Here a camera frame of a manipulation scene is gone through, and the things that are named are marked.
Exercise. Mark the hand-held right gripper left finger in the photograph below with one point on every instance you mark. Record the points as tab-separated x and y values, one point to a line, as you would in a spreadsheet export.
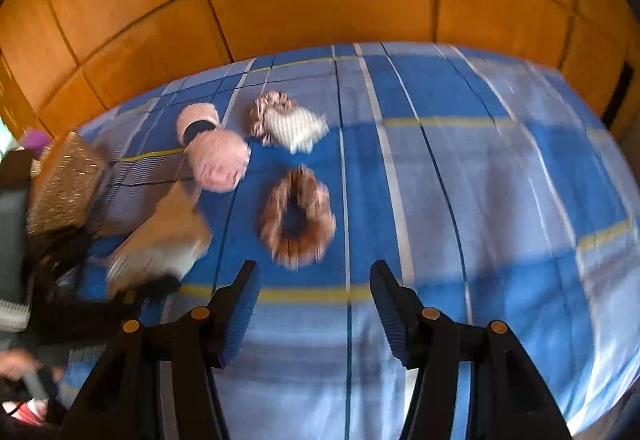
240	320

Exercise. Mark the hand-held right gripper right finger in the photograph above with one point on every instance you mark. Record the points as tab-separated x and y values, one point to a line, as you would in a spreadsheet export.
395	320

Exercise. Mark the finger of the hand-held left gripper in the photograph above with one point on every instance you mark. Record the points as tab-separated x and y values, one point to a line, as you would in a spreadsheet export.
157	286

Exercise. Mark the white printed packet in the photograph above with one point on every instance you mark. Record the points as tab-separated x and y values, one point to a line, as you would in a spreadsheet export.
160	230

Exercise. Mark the person's left hand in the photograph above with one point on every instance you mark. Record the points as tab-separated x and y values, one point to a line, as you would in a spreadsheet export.
17	362

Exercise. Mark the brown scrunchie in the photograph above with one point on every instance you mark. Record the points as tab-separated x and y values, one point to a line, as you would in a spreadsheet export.
315	200

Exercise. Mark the blue plaid bed sheet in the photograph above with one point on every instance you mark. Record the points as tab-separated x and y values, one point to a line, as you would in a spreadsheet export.
500	195

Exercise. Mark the purple object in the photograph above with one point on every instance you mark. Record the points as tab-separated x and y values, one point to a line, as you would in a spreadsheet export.
36	139

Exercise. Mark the white sponge block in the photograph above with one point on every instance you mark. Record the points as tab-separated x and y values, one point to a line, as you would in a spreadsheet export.
297	128

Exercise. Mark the pink striped scrunchie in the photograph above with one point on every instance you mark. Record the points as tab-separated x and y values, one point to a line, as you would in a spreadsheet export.
260	113

